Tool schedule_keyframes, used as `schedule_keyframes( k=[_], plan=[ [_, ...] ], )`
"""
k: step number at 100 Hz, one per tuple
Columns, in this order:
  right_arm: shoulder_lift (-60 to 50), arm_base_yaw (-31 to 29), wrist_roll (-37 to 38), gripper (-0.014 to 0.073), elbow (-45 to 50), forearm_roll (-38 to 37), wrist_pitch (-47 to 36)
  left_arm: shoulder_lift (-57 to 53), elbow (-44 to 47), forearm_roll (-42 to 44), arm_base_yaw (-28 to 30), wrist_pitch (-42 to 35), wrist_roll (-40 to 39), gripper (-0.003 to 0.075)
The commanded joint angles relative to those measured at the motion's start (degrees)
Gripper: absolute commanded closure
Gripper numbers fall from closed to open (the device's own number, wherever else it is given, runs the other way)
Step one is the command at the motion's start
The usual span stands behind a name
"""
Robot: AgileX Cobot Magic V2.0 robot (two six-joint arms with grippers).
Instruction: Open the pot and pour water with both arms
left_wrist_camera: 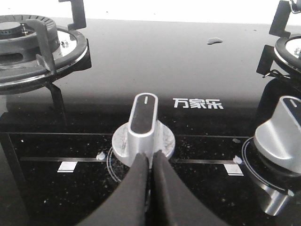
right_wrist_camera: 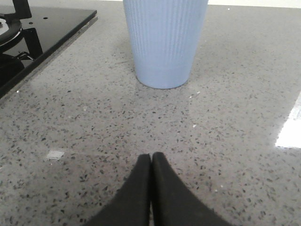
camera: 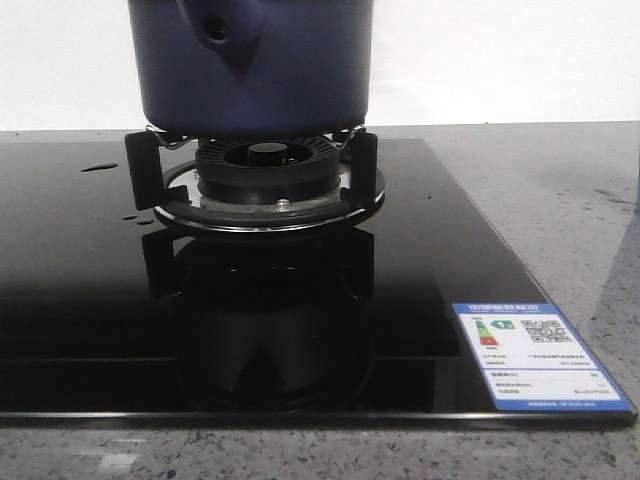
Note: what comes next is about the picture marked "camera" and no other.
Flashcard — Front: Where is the blue saucepan with handle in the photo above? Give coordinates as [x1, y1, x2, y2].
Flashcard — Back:
[128, 0, 374, 138]

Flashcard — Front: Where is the black right pot support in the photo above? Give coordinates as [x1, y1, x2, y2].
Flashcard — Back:
[123, 124, 379, 212]

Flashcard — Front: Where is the black right gas burner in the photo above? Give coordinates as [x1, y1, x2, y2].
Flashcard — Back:
[155, 127, 385, 234]

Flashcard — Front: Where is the black glass gas stove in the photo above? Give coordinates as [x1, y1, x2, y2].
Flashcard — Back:
[1, 139, 638, 429]

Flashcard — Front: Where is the blue energy label sticker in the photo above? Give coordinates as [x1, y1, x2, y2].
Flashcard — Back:
[453, 303, 633, 412]

